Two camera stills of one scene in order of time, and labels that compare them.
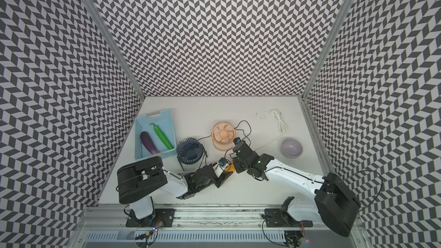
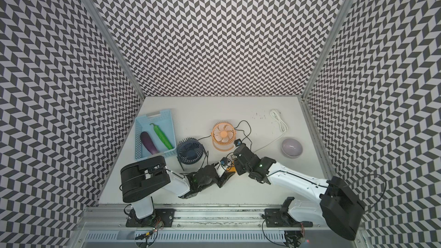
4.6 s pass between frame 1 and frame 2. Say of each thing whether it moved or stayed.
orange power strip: stayed
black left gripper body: stayed
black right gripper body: stayed
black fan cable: moved
